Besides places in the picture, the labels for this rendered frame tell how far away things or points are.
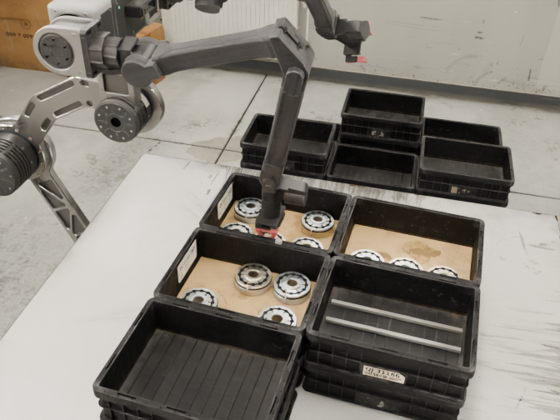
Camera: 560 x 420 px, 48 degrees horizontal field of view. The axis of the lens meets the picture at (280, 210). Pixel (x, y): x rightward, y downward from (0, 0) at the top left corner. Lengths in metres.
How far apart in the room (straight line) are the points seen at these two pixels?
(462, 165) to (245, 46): 1.83
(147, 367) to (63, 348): 0.34
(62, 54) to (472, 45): 3.48
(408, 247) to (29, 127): 1.30
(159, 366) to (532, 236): 1.37
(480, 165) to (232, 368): 1.86
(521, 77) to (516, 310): 2.95
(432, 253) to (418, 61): 2.91
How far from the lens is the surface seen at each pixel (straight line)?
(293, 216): 2.04
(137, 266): 2.08
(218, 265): 1.86
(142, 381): 1.60
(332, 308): 1.74
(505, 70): 4.78
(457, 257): 1.98
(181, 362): 1.62
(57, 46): 1.63
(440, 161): 3.07
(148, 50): 1.57
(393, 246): 1.97
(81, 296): 2.01
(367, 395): 1.66
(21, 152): 2.28
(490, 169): 3.09
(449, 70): 4.76
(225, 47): 1.45
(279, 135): 1.58
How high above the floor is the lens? 2.07
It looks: 37 degrees down
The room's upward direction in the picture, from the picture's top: 2 degrees clockwise
